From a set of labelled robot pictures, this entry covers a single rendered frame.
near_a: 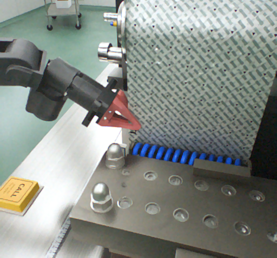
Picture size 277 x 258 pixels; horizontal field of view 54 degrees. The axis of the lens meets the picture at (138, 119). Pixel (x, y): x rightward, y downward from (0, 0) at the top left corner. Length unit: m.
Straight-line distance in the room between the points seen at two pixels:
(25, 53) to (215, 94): 0.33
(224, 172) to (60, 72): 0.34
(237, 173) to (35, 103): 0.40
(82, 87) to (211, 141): 0.26
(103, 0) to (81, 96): 6.06
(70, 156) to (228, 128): 0.42
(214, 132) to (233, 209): 0.14
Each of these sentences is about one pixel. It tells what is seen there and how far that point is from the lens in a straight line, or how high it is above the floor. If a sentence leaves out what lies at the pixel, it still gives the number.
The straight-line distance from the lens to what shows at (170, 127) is 0.52.
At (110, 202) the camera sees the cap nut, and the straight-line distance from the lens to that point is 0.44.
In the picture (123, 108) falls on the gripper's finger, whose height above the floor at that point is 1.12.
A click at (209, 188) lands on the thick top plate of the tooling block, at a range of 0.49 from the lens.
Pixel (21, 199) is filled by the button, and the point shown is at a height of 0.92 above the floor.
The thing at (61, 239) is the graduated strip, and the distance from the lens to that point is 0.59.
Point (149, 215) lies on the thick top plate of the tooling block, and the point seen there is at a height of 1.03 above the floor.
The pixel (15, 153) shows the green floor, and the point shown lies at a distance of 2.30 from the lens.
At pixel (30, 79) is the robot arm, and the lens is 0.50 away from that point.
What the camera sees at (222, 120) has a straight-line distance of 0.50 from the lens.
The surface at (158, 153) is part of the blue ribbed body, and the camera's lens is 0.53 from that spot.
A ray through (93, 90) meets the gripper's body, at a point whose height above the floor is 1.15.
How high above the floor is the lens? 1.38
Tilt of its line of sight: 34 degrees down
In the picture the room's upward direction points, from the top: straight up
